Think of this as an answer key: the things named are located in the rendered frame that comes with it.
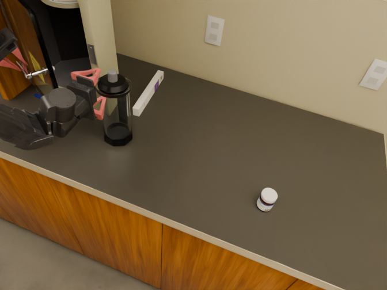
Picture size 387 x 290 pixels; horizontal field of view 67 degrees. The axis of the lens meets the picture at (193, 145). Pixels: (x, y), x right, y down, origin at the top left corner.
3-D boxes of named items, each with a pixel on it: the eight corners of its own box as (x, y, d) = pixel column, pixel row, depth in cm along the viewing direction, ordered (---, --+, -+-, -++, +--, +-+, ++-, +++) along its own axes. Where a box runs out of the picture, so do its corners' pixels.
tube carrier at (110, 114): (117, 119, 110) (112, 69, 95) (140, 132, 107) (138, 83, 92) (95, 135, 103) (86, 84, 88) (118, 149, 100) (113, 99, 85)
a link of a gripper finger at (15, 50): (10, 69, 88) (-19, 48, 80) (28, 53, 89) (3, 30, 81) (18, 80, 85) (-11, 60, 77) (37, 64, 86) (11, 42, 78)
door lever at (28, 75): (34, 61, 91) (31, 53, 89) (47, 76, 86) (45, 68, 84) (16, 66, 88) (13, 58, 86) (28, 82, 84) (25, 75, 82)
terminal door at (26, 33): (34, 83, 114) (-10, -32, 84) (69, 129, 100) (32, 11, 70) (31, 83, 114) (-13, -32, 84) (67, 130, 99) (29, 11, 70)
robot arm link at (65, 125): (42, 132, 73) (62, 144, 73) (41, 115, 68) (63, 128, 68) (60, 115, 77) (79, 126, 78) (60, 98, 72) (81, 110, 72)
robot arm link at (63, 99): (14, 123, 70) (28, 151, 68) (8, 91, 61) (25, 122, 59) (64, 110, 77) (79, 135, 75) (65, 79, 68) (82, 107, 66)
